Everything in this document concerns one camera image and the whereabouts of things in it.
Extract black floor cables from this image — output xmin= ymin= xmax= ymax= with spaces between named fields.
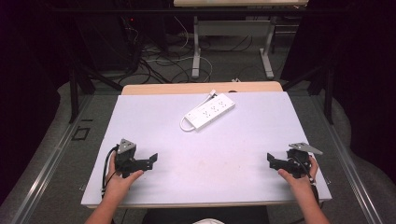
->
xmin=118 ymin=18 xmax=254 ymax=86

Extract white floor cable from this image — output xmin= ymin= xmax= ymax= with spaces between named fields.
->
xmin=145 ymin=16 xmax=215 ymax=83

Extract white table mat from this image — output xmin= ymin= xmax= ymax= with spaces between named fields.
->
xmin=80 ymin=91 xmax=333 ymax=207

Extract person's white shirt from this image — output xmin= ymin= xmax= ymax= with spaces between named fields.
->
xmin=191 ymin=217 xmax=226 ymax=224

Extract white power strip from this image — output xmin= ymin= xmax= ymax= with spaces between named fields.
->
xmin=183 ymin=92 xmax=236 ymax=132

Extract aluminium floor rail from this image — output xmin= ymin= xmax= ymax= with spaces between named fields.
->
xmin=309 ymin=94 xmax=385 ymax=224
xmin=10 ymin=94 xmax=95 ymax=224

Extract black computer tower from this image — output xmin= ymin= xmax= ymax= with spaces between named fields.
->
xmin=73 ymin=12 xmax=142 ymax=73

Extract white power strip cord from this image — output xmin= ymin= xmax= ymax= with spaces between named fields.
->
xmin=178 ymin=89 xmax=218 ymax=133

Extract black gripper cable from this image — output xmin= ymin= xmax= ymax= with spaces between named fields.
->
xmin=100 ymin=145 xmax=120 ymax=199
xmin=292 ymin=155 xmax=321 ymax=207

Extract person's left hand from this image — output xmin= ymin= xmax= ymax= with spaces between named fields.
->
xmin=105 ymin=151 xmax=145 ymax=201

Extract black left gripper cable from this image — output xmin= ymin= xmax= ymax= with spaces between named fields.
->
xmin=100 ymin=145 xmax=120 ymax=199

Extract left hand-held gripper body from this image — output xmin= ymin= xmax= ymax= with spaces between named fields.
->
xmin=114 ymin=138 xmax=140 ymax=179

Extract person's right hand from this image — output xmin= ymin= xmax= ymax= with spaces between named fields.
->
xmin=277 ymin=154 xmax=319 ymax=191

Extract white-framed desk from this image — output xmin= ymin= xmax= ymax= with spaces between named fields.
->
xmin=173 ymin=0 xmax=310 ymax=80

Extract black metal stand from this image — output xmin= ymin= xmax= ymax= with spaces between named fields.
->
xmin=281 ymin=64 xmax=336 ymax=126
xmin=67 ymin=61 xmax=124 ymax=125

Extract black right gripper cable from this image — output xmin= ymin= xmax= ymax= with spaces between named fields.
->
xmin=292 ymin=155 xmax=321 ymax=207

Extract square floor hatch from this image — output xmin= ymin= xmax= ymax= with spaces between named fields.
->
xmin=71 ymin=126 xmax=92 ymax=142

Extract person's dark pants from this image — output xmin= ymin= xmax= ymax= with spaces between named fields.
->
xmin=141 ymin=204 xmax=271 ymax=224

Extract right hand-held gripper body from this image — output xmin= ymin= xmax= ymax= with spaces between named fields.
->
xmin=285 ymin=142 xmax=324 ymax=179

